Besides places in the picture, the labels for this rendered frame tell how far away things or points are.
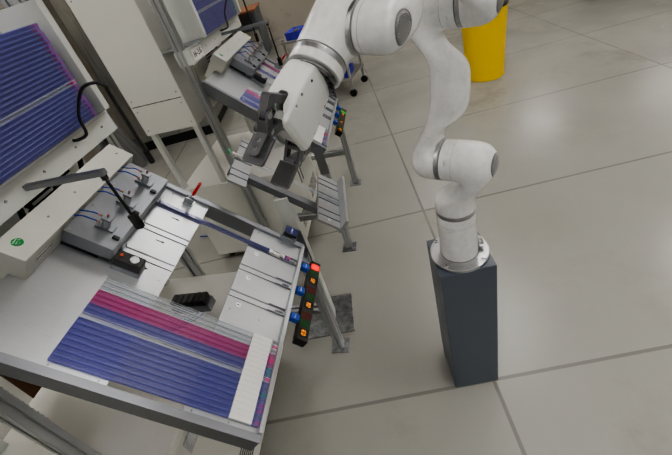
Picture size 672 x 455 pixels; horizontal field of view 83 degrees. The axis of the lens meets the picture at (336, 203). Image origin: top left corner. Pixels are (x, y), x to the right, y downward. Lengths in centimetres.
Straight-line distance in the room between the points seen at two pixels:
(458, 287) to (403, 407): 70
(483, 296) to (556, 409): 62
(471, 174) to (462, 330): 67
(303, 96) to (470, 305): 106
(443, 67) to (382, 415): 140
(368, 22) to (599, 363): 171
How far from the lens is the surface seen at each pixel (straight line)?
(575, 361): 198
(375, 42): 57
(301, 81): 54
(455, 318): 146
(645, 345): 209
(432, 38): 102
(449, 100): 102
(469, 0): 95
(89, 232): 123
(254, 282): 132
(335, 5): 60
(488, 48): 429
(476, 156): 105
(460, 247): 126
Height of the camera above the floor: 166
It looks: 35 degrees down
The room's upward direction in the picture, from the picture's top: 18 degrees counter-clockwise
